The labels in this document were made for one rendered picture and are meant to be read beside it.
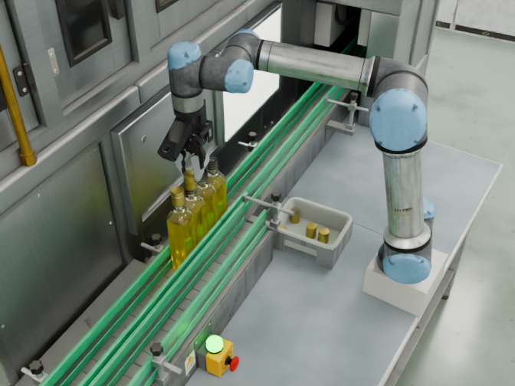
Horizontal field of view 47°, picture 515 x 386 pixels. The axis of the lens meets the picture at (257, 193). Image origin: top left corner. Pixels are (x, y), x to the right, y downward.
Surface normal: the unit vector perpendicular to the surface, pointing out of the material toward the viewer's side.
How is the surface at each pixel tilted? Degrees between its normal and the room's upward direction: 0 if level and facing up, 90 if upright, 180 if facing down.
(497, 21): 90
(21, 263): 90
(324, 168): 0
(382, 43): 90
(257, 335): 0
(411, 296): 90
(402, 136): 81
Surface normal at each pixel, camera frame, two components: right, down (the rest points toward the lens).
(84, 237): 0.88, 0.30
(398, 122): -0.27, 0.50
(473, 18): -0.47, 0.57
